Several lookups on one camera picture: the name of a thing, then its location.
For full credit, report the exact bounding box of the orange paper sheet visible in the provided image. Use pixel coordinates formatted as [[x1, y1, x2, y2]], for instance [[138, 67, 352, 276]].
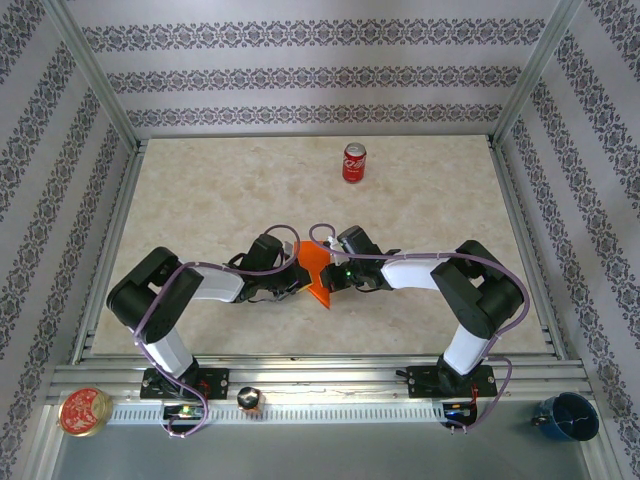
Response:
[[294, 239, 335, 313]]

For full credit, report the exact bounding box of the red soda can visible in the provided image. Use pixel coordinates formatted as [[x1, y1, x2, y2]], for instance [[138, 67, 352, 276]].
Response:
[[341, 142, 370, 185]]

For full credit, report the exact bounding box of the small dark brown knob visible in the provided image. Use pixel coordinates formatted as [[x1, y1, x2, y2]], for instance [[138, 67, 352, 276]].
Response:
[[236, 385, 265, 414]]

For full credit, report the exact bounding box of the round gold red tin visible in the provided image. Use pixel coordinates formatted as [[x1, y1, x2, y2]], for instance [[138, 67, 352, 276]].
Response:
[[56, 386, 115, 439]]

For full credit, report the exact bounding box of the blue enamel mug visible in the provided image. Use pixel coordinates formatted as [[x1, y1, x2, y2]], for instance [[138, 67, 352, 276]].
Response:
[[530, 391, 601, 443]]

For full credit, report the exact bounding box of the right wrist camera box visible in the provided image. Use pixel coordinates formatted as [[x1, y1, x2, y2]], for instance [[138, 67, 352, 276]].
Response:
[[321, 236, 347, 264]]

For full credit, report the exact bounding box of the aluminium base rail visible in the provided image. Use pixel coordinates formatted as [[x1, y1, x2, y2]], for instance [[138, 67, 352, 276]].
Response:
[[46, 354, 595, 405]]

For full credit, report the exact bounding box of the white slotted cable duct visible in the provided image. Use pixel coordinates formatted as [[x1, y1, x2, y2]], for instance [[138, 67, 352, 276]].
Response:
[[106, 403, 447, 426]]

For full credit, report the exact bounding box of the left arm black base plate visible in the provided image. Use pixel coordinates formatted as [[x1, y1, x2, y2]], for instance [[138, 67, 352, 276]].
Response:
[[139, 367, 231, 402]]

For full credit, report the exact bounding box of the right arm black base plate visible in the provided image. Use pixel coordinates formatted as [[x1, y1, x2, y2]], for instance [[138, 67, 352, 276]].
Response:
[[406, 364, 499, 400]]

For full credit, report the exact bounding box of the aluminium side rail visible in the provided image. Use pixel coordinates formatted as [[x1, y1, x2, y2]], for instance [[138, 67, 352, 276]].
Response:
[[71, 139, 149, 365], [486, 136, 570, 360]]

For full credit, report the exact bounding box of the aluminium frame post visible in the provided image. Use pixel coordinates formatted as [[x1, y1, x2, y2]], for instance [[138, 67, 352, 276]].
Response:
[[41, 0, 142, 147], [491, 0, 584, 147]]

